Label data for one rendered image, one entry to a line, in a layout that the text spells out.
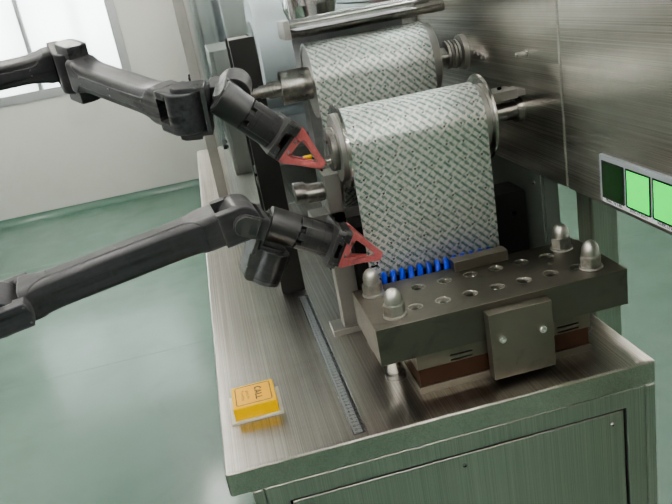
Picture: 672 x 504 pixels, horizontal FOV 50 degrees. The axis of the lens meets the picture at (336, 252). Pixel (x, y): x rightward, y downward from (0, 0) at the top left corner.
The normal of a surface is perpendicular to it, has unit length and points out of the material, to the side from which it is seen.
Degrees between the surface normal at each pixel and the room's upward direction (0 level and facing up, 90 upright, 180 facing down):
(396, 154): 90
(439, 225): 90
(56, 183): 90
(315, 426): 0
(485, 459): 90
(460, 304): 0
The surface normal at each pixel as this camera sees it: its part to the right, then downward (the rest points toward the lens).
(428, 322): 0.19, 0.31
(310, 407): -0.17, -0.92
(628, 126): -0.97, 0.22
